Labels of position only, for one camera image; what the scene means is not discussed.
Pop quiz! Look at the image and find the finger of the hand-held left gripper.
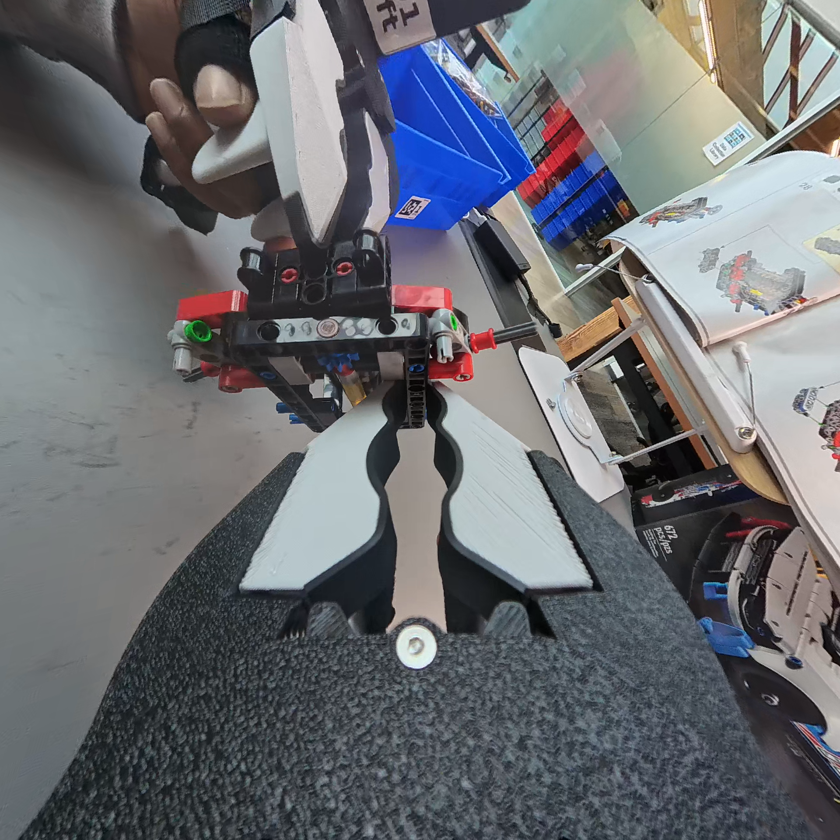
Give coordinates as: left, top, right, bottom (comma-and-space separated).
341, 117, 399, 233
249, 14, 350, 249

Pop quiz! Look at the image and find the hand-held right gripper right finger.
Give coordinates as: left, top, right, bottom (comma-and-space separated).
428, 381, 597, 598

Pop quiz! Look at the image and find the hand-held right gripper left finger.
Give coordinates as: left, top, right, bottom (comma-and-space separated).
238, 387, 403, 598

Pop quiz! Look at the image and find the black red brick assembly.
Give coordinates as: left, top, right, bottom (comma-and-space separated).
167, 230, 540, 432

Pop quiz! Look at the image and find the grey desk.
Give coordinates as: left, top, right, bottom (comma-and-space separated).
0, 39, 634, 834

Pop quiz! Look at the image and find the person's left hand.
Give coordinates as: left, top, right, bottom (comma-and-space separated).
143, 60, 296, 253

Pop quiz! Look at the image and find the blue plastic bin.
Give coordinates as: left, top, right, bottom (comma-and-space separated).
377, 38, 537, 232

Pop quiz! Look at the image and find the black power adapter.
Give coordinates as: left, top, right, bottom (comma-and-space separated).
471, 211, 534, 280

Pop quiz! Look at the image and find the stack of red blue bins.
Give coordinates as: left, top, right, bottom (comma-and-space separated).
515, 98, 634, 252

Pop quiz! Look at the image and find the wooden side table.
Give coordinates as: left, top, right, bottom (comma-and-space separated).
556, 295, 716, 468

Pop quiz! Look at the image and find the wooden book stand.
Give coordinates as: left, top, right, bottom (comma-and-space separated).
610, 252, 791, 506

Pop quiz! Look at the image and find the black toy car box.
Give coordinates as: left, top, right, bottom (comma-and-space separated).
632, 462, 840, 778

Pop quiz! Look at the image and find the building instruction booklet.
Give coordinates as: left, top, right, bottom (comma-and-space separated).
600, 151, 840, 526

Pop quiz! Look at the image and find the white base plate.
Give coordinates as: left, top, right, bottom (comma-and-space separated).
517, 346, 626, 505

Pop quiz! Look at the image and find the black adapter cable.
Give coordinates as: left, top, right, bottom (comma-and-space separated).
517, 268, 563, 340

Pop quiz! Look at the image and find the small wall sign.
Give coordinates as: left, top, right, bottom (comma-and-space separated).
701, 121, 753, 166

